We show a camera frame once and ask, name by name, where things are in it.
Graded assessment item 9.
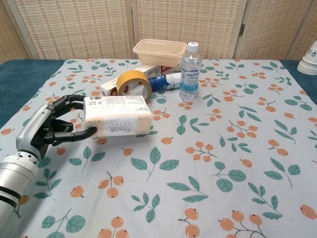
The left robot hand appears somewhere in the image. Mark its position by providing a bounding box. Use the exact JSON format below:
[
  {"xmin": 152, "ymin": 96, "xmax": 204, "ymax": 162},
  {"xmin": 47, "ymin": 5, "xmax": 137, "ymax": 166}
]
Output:
[{"xmin": 15, "ymin": 94, "xmax": 98, "ymax": 162}]

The white Face tissue pack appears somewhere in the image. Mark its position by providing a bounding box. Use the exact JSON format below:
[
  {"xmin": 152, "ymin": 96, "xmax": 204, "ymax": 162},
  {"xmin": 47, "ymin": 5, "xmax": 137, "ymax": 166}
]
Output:
[{"xmin": 83, "ymin": 95, "xmax": 152, "ymax": 138}]

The teal table cover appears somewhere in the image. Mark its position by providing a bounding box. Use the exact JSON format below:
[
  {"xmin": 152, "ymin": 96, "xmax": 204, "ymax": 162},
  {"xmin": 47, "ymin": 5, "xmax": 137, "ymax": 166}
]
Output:
[{"xmin": 0, "ymin": 59, "xmax": 317, "ymax": 129}]

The brown packing tape roll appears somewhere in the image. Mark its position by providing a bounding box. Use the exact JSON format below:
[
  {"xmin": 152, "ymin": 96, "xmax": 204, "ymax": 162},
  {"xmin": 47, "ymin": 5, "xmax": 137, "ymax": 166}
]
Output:
[{"xmin": 117, "ymin": 70, "xmax": 153, "ymax": 101}]

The woven bamboo folding screen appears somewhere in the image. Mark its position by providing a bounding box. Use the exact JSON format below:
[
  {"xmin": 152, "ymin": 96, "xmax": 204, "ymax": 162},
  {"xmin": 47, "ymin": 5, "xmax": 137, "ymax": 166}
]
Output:
[{"xmin": 0, "ymin": 0, "xmax": 317, "ymax": 60}]

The long white cardboard box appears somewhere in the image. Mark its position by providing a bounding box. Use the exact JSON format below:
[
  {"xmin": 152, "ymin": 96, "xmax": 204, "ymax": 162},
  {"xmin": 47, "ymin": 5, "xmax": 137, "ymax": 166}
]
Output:
[{"xmin": 100, "ymin": 63, "xmax": 183, "ymax": 97}]

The blue and white tube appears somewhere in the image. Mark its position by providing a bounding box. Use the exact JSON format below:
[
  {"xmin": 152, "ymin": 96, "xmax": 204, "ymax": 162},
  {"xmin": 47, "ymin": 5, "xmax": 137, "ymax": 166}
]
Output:
[{"xmin": 148, "ymin": 72, "xmax": 183, "ymax": 92}]

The beige plastic food container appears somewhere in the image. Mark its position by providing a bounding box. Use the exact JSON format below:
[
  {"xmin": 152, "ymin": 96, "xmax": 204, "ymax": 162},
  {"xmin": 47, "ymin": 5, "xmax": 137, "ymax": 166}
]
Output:
[{"xmin": 133, "ymin": 39, "xmax": 188, "ymax": 67}]

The floral leaf print tablecloth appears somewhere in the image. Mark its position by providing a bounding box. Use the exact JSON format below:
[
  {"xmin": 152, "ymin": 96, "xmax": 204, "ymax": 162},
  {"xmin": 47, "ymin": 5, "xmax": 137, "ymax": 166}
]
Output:
[{"xmin": 0, "ymin": 59, "xmax": 317, "ymax": 238}]

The clear plastic water bottle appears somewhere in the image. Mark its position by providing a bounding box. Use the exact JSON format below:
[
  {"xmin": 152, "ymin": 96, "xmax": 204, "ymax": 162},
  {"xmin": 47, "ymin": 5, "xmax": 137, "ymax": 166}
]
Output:
[{"xmin": 179, "ymin": 42, "xmax": 203, "ymax": 100}]

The stack of white paper cups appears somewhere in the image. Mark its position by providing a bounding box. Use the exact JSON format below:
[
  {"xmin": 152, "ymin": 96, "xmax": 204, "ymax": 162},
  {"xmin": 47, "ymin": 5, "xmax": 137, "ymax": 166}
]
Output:
[{"xmin": 297, "ymin": 38, "xmax": 317, "ymax": 75}]

